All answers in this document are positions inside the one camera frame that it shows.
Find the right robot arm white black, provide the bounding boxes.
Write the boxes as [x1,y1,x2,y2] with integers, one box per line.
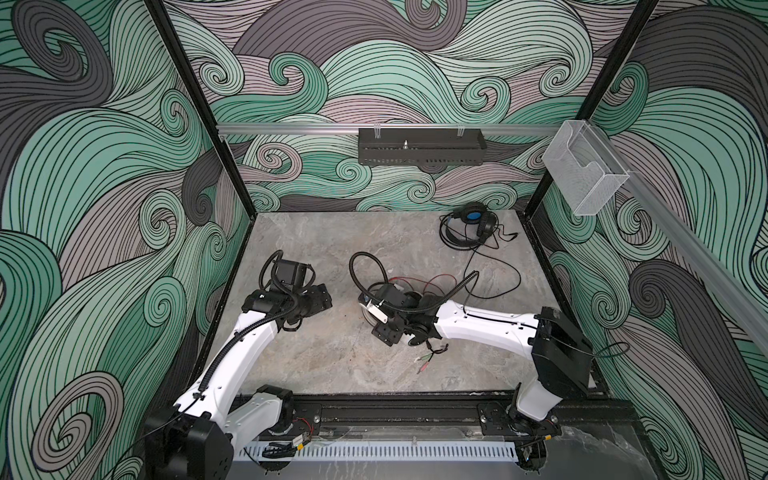
[348,251,594,422]

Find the black blue headphones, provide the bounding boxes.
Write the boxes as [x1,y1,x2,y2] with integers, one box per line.
[438,202,499,251]

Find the black headphone cable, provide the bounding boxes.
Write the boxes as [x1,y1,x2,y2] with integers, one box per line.
[439,215,523,301]

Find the black perforated metal tray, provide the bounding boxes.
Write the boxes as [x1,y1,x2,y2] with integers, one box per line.
[358,129,488,172]

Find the aluminium rail right wall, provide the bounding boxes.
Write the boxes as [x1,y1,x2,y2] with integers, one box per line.
[593,126,767,351]

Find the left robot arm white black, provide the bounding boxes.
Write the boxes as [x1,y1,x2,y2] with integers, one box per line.
[142,250,332,479]

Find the clear plastic wall bin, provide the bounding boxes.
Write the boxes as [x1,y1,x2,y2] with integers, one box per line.
[542,120,629,217]

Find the white slotted cable duct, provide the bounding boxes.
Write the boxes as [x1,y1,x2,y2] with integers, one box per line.
[233,441,520,464]

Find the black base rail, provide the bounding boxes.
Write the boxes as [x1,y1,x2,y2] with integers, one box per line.
[257,390,641,441]

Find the aluminium rail back wall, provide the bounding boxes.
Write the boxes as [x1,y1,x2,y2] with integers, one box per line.
[216,122,560,137]

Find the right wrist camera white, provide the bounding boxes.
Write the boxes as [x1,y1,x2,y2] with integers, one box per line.
[362,299,391,325]

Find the red headphone cable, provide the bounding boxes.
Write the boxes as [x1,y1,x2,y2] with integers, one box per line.
[386,272,463,374]

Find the aluminium rail wall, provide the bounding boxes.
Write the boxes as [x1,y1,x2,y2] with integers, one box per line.
[216,122,560,137]
[593,126,767,351]

